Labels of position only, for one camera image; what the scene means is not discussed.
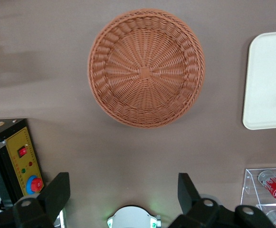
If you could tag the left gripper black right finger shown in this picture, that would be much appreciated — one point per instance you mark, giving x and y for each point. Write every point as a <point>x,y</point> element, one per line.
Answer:
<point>192,209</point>

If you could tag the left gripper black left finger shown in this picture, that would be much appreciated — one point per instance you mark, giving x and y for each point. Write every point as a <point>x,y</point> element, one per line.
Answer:
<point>52,197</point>

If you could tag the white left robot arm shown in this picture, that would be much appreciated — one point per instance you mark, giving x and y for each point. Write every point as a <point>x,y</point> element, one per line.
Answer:
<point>133,217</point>

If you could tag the round brown wicker basket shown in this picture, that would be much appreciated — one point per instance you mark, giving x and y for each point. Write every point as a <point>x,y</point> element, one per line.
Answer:
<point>146,71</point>

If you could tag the cream rectangular plastic tray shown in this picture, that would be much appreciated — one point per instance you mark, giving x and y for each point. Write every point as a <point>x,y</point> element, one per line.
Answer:
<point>268,83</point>

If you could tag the black hot dog roller machine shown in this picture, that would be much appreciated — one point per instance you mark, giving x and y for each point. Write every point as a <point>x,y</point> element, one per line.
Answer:
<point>21,152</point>

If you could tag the clear acrylic bottle rack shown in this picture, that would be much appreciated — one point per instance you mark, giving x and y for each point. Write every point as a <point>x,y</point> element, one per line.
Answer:
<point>249,187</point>

